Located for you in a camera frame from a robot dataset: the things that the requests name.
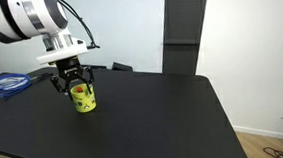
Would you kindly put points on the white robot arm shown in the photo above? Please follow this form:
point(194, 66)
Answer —
point(25, 19)

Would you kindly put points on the dark grey acoustic panel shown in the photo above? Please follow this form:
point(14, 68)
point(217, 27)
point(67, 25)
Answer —
point(183, 23)

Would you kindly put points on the black box behind table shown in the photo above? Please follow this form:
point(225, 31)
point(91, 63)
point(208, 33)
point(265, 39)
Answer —
point(119, 66)

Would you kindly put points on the black low cabinet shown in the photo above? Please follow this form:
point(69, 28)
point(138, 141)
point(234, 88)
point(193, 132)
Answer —
point(94, 66)

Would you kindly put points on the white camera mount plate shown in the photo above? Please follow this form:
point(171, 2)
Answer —
point(63, 53)

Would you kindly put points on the orange marker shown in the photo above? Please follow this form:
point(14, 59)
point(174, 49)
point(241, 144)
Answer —
point(79, 89)

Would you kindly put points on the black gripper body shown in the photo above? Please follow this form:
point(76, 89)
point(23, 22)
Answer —
point(69, 69)

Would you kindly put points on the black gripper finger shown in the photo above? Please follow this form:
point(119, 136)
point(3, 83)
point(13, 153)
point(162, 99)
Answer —
point(59, 88)
point(87, 77)

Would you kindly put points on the yellow-green mug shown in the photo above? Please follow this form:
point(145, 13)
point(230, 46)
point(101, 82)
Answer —
point(84, 102)

